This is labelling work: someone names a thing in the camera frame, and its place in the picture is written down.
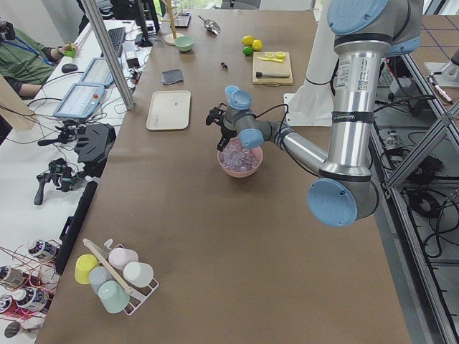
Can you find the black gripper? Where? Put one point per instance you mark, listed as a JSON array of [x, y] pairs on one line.
[[227, 131]]

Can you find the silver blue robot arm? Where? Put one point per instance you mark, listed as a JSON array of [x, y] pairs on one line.
[[365, 32]]

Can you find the clear ice cubes pile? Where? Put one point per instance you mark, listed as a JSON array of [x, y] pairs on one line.
[[237, 158]]

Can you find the light blue plastic cup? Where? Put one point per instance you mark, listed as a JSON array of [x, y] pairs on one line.
[[230, 90]]

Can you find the wooden cup tree stand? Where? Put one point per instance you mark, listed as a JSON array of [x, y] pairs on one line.
[[171, 38]]

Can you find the steel ice scoop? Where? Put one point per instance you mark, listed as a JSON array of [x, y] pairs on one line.
[[210, 25]]

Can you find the pink cup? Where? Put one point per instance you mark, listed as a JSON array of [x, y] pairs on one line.
[[120, 257]]

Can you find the white cup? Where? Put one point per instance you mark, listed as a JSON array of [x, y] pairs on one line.
[[138, 274]]

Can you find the grey cup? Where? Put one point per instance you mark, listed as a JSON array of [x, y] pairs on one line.
[[97, 277]]

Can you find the white cup rack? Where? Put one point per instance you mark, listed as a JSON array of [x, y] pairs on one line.
[[138, 295]]

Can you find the yellow cup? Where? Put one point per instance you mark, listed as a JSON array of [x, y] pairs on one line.
[[83, 267]]

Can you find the mint cup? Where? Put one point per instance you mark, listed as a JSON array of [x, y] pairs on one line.
[[113, 297]]

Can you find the pink bowl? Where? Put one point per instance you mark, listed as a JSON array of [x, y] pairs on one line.
[[259, 154]]

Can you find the cream rabbit tray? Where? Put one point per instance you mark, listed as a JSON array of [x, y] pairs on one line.
[[169, 110]]

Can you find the steel muddler black tip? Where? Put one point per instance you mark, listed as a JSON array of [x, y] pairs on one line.
[[271, 75]]

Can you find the grey folded cloth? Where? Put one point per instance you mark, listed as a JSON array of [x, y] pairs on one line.
[[170, 77]]

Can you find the wooden cutting board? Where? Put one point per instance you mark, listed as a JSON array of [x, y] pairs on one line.
[[271, 67]]

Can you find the green lime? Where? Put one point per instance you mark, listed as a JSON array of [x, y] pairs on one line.
[[247, 51]]

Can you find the yellow plastic knife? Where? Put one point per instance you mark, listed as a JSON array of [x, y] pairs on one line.
[[268, 59]]

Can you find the yellow lemon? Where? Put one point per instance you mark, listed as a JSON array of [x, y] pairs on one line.
[[247, 40], [257, 45]]

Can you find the lemon half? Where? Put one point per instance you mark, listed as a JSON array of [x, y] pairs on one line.
[[280, 55]]

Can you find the mint green bowl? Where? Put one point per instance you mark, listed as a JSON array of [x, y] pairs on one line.
[[184, 43]]

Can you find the blue teach pendant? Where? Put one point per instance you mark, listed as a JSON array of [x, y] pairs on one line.
[[80, 101], [98, 72]]

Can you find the black keyboard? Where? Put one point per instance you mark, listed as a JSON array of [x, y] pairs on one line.
[[117, 36]]

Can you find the person in green shirt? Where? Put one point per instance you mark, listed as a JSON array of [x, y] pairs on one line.
[[25, 63]]

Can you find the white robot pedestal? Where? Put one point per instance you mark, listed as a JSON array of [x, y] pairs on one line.
[[312, 104]]

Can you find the aluminium frame post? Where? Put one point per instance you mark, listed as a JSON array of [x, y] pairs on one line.
[[101, 34]]

